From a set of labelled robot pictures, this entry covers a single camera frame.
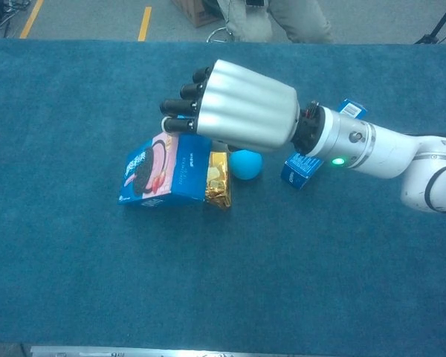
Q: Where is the seated person in khaki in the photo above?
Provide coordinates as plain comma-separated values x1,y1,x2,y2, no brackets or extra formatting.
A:
215,0,335,44

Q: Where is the chrome stool foot ring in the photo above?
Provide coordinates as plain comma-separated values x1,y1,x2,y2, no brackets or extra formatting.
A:
206,25,235,44

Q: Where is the gold foil wafer packet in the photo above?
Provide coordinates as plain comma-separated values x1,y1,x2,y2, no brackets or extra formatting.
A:
204,151,232,211

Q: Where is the brown cardboard box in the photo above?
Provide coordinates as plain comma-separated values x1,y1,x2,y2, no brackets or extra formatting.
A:
172,0,222,29

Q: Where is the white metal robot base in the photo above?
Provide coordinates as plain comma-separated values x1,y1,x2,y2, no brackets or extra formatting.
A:
20,344,261,357

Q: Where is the blue pink Oreo cookie box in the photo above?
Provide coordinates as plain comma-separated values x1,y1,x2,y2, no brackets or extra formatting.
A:
117,132,213,208

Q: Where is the black cables and chair base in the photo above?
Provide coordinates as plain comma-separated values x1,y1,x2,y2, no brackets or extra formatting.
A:
0,0,30,38

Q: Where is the teal blue table carpet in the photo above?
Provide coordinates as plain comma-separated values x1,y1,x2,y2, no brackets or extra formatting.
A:
0,38,446,345

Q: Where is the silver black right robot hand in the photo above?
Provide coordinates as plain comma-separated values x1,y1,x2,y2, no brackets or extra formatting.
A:
159,59,302,153

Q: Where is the narrow blue snack box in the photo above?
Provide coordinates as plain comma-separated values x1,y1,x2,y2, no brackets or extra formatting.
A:
280,98,369,190

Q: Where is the black tripod stand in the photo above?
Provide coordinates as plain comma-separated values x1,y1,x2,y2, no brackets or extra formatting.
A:
414,0,446,45

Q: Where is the large blue ball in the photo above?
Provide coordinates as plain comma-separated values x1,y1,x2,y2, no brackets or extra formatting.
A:
229,149,264,181

